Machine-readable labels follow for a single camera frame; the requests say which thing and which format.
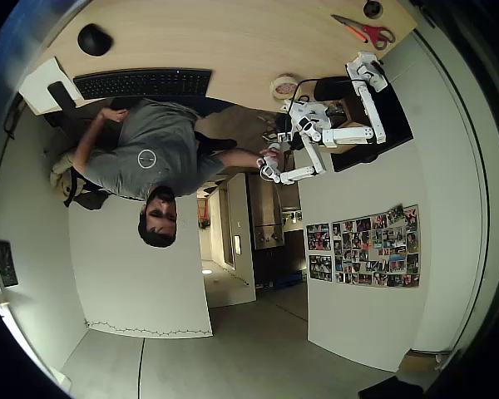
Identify white leader arm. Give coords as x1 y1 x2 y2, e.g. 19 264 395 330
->
255 98 330 186

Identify beige tape roll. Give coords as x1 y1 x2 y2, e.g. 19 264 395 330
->
269 73 301 100

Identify person's left forearm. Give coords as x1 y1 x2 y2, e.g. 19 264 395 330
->
72 114 109 174

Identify person's right forearm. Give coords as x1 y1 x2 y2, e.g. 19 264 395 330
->
219 146 262 168

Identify person's right hand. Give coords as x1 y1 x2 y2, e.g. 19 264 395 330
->
257 145 282 166

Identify person's left hand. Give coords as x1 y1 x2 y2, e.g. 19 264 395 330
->
100 106 130 124

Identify black oval object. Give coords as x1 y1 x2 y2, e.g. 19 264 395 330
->
314 76 354 102

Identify stainless steel fridge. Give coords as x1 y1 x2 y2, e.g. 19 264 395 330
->
248 174 286 250

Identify small photo sheet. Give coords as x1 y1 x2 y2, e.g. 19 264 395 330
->
309 254 333 283
306 223 332 252

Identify orange marker pen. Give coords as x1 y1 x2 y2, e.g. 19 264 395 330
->
346 24 368 44

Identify man in grey t-shirt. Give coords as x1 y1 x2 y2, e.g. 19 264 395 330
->
72 98 284 249

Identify large photo collage poster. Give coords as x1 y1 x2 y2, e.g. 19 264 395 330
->
331 203 421 289

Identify blue crate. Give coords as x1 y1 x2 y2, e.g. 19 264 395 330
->
273 269 308 290

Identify black keyboard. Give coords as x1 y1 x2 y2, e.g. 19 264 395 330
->
72 67 213 101

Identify black computer mouse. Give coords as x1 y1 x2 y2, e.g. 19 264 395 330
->
77 23 114 57

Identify black office chair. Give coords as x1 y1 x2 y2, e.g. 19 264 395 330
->
44 97 128 151

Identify beige jacket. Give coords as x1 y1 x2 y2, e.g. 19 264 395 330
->
49 151 88 201

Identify white paper notebook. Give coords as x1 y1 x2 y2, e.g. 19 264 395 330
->
18 57 84 116

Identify cardboard box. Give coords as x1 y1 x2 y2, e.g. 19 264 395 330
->
398 350 451 374

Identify dark framed picture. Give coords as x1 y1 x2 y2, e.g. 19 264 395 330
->
0 239 20 288

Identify red handled scissors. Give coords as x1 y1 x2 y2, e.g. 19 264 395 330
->
330 14 397 52

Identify black round cable grommet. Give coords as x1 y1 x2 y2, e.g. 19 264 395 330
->
363 0 385 19

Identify string of fairy lights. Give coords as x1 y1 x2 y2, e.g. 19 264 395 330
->
84 318 213 337

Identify thin black cable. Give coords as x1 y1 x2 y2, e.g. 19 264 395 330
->
2 101 26 140

